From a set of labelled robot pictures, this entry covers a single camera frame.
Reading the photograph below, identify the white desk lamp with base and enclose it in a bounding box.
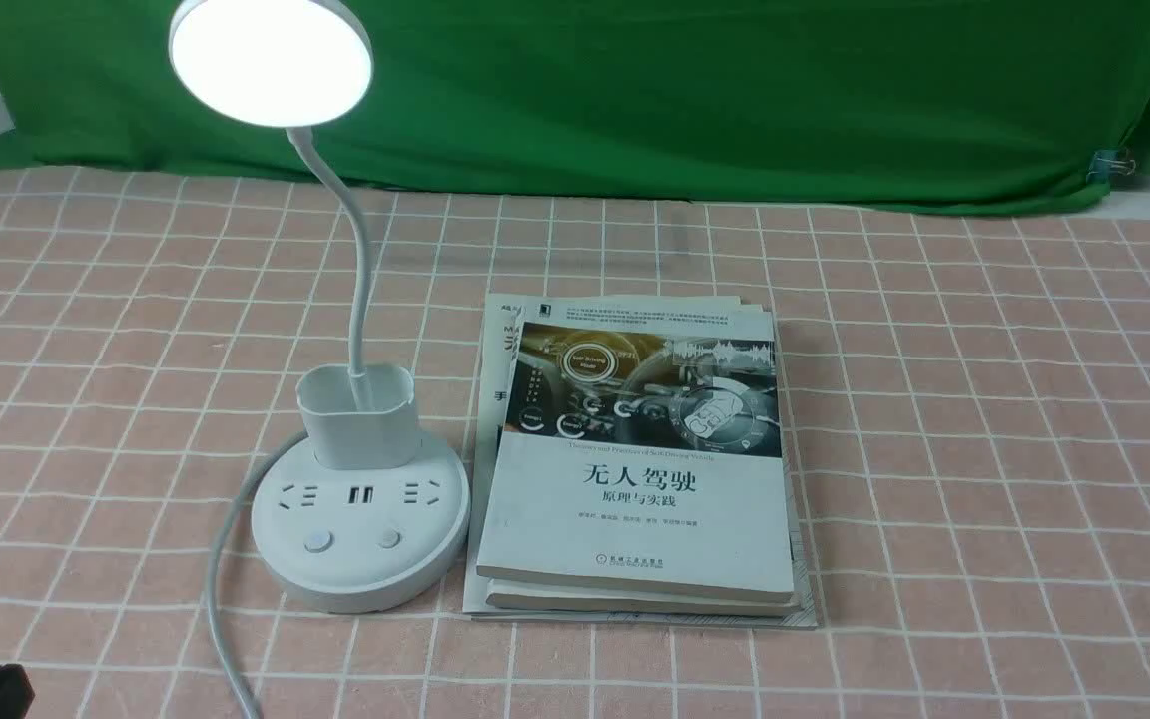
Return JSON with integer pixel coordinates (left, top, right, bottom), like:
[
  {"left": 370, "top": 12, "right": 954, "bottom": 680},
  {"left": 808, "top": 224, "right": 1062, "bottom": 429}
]
[{"left": 168, "top": 1, "right": 470, "bottom": 614}]

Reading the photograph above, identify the bottom book in stack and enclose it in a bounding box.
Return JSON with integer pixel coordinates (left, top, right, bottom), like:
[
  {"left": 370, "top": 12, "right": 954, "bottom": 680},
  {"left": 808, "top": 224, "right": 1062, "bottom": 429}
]
[{"left": 462, "top": 292, "right": 819, "bottom": 632}]

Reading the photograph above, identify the top self-driving book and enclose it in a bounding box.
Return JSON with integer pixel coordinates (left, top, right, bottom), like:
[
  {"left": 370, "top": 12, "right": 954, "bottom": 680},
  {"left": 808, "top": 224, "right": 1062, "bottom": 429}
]
[{"left": 476, "top": 303, "right": 798, "bottom": 604}]

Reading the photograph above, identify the green backdrop cloth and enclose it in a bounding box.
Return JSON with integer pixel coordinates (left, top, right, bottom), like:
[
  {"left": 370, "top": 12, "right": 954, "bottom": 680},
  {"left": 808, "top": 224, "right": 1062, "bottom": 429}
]
[{"left": 0, "top": 0, "right": 1150, "bottom": 217}]

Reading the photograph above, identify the pink checkered tablecloth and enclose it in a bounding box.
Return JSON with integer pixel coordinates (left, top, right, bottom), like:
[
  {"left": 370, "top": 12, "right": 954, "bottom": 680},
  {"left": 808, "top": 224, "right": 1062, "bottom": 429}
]
[{"left": 0, "top": 168, "right": 1150, "bottom": 718}]

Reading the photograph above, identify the blue binder clip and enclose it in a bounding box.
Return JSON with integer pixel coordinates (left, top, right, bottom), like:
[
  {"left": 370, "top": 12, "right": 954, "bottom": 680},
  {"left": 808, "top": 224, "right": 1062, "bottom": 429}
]
[{"left": 1084, "top": 147, "right": 1137, "bottom": 184}]

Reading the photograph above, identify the white lamp power cable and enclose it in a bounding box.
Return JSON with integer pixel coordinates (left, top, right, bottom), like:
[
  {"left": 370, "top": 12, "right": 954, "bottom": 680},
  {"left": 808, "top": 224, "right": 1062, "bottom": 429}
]
[{"left": 204, "top": 431, "right": 308, "bottom": 719}]

